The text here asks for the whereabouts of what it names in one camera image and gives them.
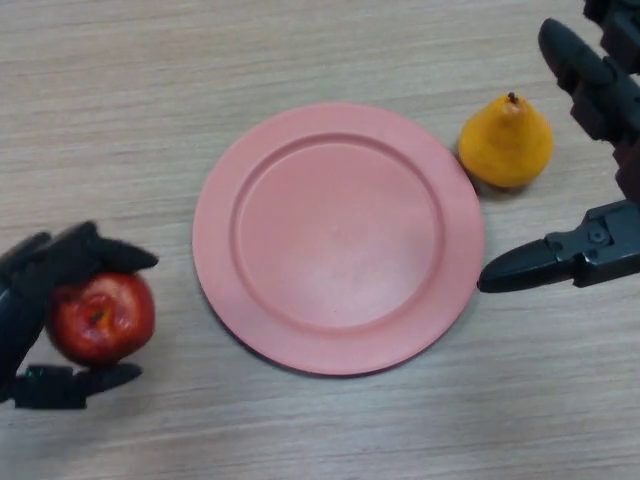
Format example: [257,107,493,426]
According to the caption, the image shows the yellow pear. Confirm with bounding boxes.
[458,91,555,190]

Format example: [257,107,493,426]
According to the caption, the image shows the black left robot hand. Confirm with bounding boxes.
[0,221,160,410]

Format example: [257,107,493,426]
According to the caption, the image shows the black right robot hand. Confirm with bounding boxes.
[477,0,640,294]

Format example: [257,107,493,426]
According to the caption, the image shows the pink round plate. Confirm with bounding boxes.
[192,102,486,377]

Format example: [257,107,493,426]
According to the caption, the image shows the red apple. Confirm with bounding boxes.
[47,272,156,368]

